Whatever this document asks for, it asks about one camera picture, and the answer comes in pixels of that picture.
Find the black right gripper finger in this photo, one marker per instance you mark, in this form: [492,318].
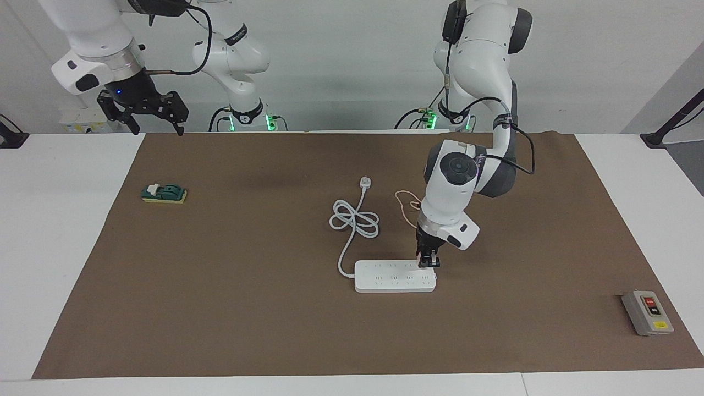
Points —
[135,126]
[180,126]

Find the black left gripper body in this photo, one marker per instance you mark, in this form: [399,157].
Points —
[429,242]

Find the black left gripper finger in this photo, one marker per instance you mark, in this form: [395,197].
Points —
[422,260]
[435,260]

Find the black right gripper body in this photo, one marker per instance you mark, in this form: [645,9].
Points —
[137,102]

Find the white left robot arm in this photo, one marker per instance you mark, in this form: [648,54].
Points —
[451,198]

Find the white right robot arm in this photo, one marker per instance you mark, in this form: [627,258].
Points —
[88,33]

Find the white power strip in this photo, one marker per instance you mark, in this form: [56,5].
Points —
[385,276]

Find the black clamp stand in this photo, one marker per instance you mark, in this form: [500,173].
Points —
[668,126]
[10,137]

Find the brown table mat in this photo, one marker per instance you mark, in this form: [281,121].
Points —
[220,330]

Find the white wall outlet box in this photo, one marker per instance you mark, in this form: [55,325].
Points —
[77,125]

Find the green knife switch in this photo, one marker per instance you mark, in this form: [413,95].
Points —
[165,193]

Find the grey on-off switch box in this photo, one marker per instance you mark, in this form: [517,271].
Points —
[648,313]

